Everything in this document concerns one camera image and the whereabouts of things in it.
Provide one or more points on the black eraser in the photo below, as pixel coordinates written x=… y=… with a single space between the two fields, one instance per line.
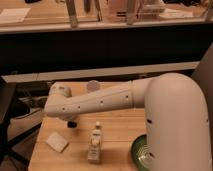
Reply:
x=72 y=124

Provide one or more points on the white paper cup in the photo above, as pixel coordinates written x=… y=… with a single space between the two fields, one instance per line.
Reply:
x=92 y=85

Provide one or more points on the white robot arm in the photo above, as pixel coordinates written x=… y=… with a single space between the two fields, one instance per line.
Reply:
x=177 y=119

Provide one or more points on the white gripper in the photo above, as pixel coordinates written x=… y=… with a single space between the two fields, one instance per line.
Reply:
x=68 y=118

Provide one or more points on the green ribbed bowl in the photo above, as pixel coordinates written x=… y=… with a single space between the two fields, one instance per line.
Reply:
x=139 y=153

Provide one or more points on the white sponge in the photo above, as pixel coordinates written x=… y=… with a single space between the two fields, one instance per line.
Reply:
x=56 y=142

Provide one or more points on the white glue bottle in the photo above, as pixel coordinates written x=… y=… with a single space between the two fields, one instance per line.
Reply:
x=94 y=150

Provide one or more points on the white paper sheet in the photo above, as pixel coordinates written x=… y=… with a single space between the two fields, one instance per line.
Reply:
x=13 y=15

